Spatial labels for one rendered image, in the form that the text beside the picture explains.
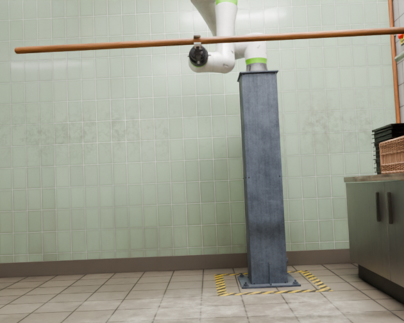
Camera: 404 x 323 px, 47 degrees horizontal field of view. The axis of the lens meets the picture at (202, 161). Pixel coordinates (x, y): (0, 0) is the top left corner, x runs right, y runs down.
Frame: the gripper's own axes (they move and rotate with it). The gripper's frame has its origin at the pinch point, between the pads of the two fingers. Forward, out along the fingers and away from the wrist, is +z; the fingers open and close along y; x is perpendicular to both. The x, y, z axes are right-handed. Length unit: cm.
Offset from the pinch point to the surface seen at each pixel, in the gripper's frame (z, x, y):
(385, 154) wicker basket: -20, -86, 52
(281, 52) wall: -122, -57, -27
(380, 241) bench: -21, -81, 93
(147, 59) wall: -122, 36, -26
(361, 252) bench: -49, -81, 102
